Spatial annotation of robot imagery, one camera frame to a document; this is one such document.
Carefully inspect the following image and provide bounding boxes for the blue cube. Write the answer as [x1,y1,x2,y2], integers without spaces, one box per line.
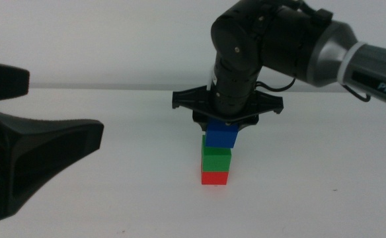
[204,118,240,149]

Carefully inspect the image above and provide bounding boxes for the green cube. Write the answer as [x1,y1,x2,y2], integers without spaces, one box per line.
[200,134,233,173]

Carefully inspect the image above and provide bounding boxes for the red cube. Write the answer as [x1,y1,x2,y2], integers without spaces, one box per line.
[200,164,230,186]

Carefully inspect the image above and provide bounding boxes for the thin black smooth cable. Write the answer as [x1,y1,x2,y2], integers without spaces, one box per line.
[254,76,373,103]

